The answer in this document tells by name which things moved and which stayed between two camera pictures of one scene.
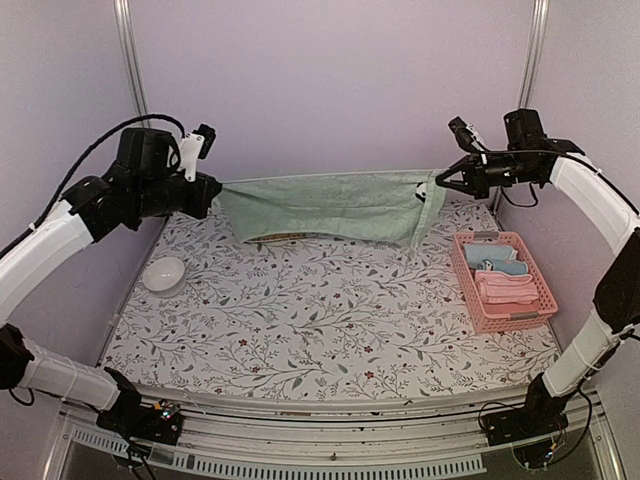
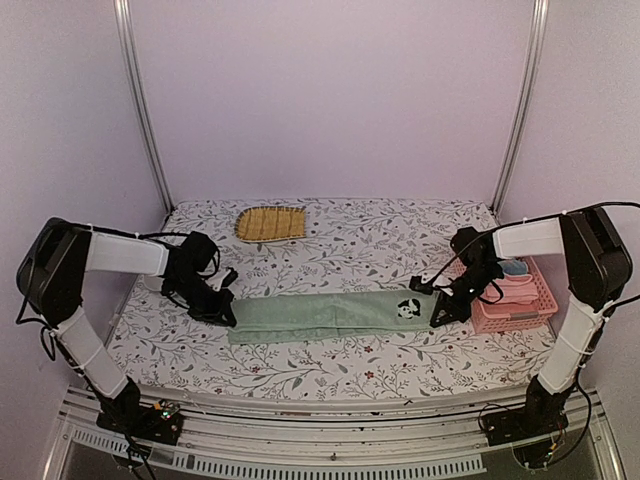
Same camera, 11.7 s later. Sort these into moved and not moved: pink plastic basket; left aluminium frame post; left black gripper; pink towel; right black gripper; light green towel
Moved: left black gripper; right black gripper; light green towel
Not moved: pink plastic basket; pink towel; left aluminium frame post
